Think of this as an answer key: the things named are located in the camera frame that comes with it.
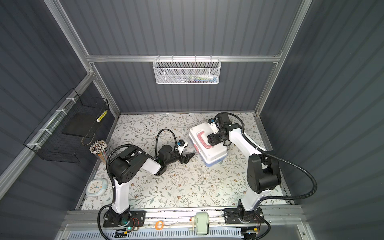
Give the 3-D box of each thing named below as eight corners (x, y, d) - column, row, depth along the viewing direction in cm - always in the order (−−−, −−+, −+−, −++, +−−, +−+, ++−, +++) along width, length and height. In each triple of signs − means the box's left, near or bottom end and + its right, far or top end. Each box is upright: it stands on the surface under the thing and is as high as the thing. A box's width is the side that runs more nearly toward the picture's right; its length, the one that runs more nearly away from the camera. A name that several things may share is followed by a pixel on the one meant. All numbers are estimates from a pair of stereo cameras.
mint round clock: (87, 196, 82) (83, 194, 80) (94, 181, 88) (90, 178, 85) (104, 196, 82) (101, 194, 80) (110, 181, 88) (107, 178, 85)
